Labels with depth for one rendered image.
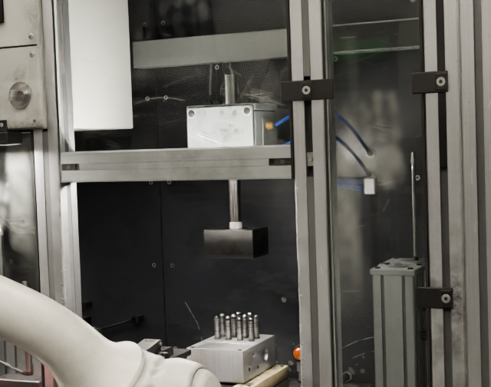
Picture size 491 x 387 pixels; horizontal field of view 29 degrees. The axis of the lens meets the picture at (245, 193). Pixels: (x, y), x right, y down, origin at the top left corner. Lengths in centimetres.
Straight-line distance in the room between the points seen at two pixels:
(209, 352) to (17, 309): 61
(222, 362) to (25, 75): 52
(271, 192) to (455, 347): 63
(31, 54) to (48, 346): 63
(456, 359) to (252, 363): 38
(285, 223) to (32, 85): 55
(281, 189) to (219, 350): 39
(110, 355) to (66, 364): 4
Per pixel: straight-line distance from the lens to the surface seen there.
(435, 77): 121
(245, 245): 150
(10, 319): 92
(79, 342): 93
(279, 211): 174
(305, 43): 126
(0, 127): 149
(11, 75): 148
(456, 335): 123
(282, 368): 156
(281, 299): 176
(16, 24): 148
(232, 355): 147
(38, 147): 146
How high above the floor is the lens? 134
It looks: 3 degrees down
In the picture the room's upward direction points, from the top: 2 degrees counter-clockwise
